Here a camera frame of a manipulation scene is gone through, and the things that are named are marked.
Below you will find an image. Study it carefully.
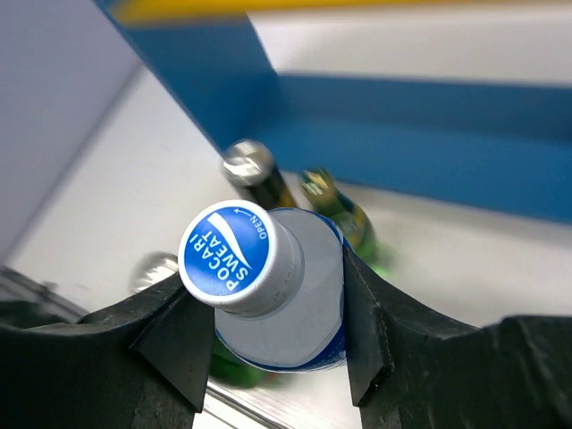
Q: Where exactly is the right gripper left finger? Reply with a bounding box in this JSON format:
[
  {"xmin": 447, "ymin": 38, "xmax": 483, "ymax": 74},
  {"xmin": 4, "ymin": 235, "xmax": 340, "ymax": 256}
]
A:
[{"xmin": 0, "ymin": 273, "xmax": 216, "ymax": 429}]

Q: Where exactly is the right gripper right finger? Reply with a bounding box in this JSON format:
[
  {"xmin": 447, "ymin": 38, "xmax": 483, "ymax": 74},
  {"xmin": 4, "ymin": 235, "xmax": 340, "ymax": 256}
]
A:
[{"xmin": 343, "ymin": 248, "xmax": 571, "ymax": 428}]

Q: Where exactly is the green glass bottle front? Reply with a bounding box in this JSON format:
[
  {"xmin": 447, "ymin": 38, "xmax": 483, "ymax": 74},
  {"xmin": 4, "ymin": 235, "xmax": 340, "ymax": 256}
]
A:
[{"xmin": 209, "ymin": 338, "xmax": 267, "ymax": 389}]

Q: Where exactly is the green glass bottle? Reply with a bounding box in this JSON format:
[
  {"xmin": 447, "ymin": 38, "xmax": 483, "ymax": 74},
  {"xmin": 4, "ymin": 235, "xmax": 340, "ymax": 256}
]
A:
[
  {"xmin": 299, "ymin": 167, "xmax": 379, "ymax": 264},
  {"xmin": 209, "ymin": 338, "xmax": 267, "ymax": 389}
]

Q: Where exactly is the Pocari bottle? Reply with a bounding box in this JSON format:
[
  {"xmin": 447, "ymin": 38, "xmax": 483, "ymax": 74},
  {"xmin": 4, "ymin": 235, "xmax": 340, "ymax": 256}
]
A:
[{"xmin": 178, "ymin": 199, "xmax": 347, "ymax": 373}]

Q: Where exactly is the dark can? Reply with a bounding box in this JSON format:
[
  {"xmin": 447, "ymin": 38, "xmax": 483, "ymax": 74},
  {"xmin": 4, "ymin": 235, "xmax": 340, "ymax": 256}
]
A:
[{"xmin": 222, "ymin": 139, "xmax": 298, "ymax": 210}]

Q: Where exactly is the blue and yellow wooden shelf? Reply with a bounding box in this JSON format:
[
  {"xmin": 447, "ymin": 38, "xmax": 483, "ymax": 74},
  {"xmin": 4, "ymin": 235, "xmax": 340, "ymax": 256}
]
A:
[{"xmin": 97, "ymin": 1, "xmax": 571, "ymax": 223}]

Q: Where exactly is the aluminium rail front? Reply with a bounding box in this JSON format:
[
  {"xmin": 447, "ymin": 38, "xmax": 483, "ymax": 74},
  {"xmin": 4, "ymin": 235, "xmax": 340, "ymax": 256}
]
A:
[{"xmin": 0, "ymin": 265, "xmax": 287, "ymax": 429}]

